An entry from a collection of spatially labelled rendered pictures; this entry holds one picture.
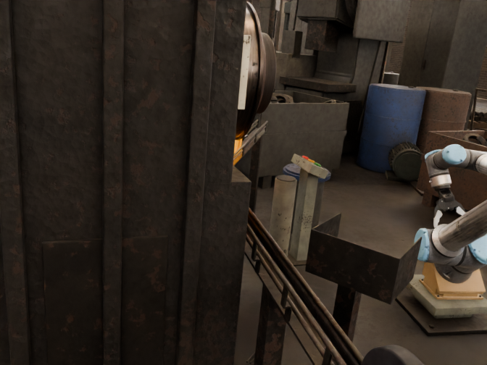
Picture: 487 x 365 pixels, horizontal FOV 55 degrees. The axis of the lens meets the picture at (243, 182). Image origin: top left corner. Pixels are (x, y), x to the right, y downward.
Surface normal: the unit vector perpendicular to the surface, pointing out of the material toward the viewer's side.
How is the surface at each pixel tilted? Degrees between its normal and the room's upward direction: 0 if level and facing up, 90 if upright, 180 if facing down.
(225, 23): 90
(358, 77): 90
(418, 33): 90
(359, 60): 90
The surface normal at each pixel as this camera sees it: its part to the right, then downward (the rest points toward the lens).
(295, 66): 0.62, 0.29
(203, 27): 0.32, 0.31
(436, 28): -0.91, 0.04
